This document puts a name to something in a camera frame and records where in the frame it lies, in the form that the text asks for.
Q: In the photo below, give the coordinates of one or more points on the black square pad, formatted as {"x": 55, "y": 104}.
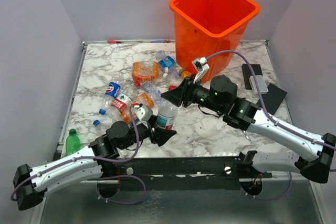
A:
{"x": 273, "y": 98}

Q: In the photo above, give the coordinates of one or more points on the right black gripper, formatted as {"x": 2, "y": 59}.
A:
{"x": 182, "y": 94}

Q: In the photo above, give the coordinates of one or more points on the grey small case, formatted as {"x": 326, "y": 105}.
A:
{"x": 259, "y": 83}

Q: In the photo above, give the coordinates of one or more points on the clear bottle at table edge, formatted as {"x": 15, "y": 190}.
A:
{"x": 124, "y": 153}

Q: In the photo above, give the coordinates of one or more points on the clear crumpled water bottle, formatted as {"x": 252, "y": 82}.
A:
{"x": 153, "y": 92}

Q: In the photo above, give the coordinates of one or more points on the red marker pen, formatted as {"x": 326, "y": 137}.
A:
{"x": 114, "y": 42}

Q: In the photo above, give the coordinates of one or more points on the orange juice small bottle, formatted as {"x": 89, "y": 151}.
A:
{"x": 184, "y": 73}

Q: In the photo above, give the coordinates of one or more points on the blue red pen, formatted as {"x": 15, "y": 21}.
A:
{"x": 160, "y": 41}

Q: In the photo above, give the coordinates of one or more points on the black flat box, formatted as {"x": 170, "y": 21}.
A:
{"x": 247, "y": 73}

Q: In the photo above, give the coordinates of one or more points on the Pepsi bottle blue cap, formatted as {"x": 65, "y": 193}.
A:
{"x": 111, "y": 92}

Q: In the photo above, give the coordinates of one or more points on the blue label water bottle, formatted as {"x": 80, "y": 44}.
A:
{"x": 166, "y": 115}

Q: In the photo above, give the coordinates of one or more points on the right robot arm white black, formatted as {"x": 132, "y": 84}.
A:
{"x": 310, "y": 154}

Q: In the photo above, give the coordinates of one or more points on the light blue label bottle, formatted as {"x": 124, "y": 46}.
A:
{"x": 166, "y": 63}

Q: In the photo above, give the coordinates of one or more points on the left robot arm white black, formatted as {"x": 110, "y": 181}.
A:
{"x": 33, "y": 184}

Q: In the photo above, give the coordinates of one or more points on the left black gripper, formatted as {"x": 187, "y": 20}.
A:
{"x": 161, "y": 136}

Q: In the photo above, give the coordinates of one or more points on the green plastic bottle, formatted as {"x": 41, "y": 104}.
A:
{"x": 72, "y": 142}

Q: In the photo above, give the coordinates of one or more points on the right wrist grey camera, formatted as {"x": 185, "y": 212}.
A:
{"x": 202, "y": 67}

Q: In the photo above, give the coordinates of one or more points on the small blue cap bottle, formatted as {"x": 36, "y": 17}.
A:
{"x": 96, "y": 123}

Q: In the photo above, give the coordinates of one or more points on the red white label bottle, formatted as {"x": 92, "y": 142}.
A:
{"x": 121, "y": 102}

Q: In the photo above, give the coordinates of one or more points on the silver wrench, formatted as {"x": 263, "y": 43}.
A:
{"x": 246, "y": 136}

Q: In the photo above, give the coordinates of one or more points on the orange plastic bin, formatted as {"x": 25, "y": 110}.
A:
{"x": 204, "y": 27}

